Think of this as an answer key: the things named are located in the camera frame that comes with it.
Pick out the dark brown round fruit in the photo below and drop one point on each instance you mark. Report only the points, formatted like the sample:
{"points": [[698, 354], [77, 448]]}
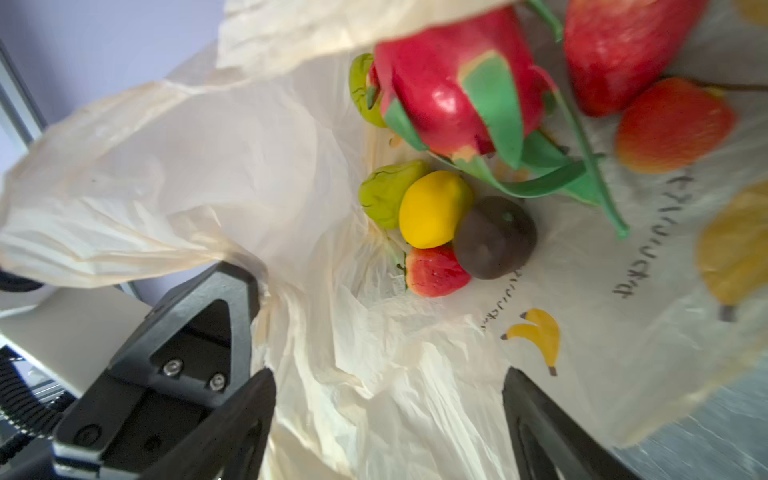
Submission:
{"points": [[496, 237]]}

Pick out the pink fake dragon fruit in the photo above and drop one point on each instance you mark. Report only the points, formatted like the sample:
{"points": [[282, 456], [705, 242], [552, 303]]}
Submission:
{"points": [[470, 94]]}

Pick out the red yellow fake apple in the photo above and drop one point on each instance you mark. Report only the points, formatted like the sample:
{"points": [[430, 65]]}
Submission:
{"points": [[672, 125]]}

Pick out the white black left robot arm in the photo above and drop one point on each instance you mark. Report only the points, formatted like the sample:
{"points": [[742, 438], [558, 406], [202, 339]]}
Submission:
{"points": [[31, 417]]}

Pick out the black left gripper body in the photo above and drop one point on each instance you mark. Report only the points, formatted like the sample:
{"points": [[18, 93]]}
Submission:
{"points": [[122, 426]]}

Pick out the translucent banana print plastic bag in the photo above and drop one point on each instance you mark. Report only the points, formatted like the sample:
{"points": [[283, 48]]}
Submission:
{"points": [[253, 152]]}

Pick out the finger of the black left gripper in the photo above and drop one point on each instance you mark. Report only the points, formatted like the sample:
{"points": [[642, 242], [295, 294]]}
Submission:
{"points": [[195, 345]]}

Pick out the green fake pear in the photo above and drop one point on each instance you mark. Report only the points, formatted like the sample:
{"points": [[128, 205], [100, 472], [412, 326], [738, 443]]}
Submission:
{"points": [[382, 193]]}

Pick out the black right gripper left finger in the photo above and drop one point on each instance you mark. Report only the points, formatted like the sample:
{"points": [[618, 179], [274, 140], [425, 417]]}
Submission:
{"points": [[231, 442]]}

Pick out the red fake strawberry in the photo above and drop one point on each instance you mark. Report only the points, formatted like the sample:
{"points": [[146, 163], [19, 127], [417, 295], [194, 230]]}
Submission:
{"points": [[434, 272]]}

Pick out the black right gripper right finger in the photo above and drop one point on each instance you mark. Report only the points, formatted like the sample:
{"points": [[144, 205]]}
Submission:
{"points": [[546, 442]]}

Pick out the yellow fake lemon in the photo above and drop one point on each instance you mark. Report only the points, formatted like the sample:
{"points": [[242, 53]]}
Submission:
{"points": [[432, 208]]}

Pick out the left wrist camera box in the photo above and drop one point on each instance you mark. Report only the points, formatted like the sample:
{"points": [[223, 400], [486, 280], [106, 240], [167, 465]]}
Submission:
{"points": [[69, 334]]}

